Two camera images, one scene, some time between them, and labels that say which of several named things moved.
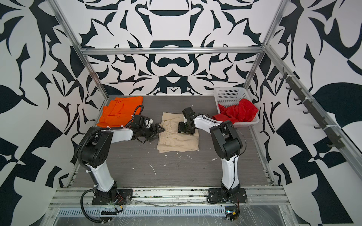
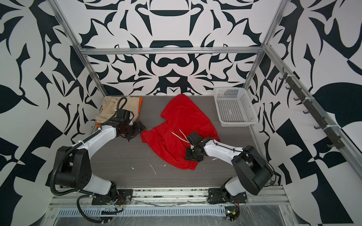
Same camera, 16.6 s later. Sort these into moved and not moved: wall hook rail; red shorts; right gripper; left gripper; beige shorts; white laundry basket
Moved: beige shorts; right gripper; left gripper; red shorts
Not moved: white laundry basket; wall hook rail
